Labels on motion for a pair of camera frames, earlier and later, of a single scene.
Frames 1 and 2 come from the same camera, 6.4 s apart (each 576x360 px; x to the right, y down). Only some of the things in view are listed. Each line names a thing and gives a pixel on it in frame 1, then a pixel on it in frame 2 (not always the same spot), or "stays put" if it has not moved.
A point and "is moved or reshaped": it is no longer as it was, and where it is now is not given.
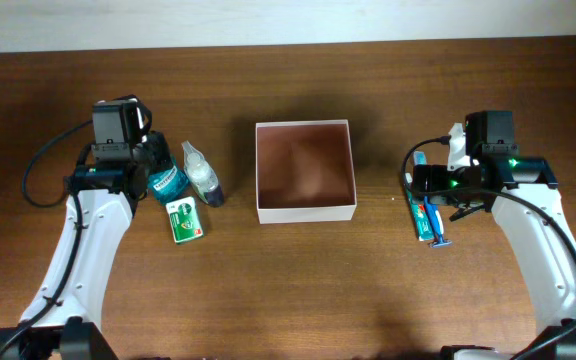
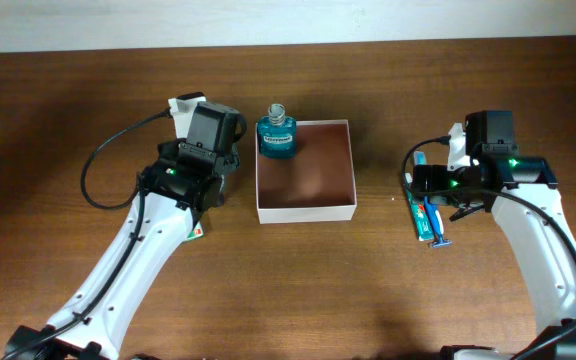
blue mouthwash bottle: x=168 y=185 is moved or reshaped
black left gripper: x=155 y=141 → x=231 y=159
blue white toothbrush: x=420 y=159 stays put
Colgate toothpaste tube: x=419 y=212 stays put
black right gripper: x=437 y=174 stays put
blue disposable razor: x=435 y=217 stays put
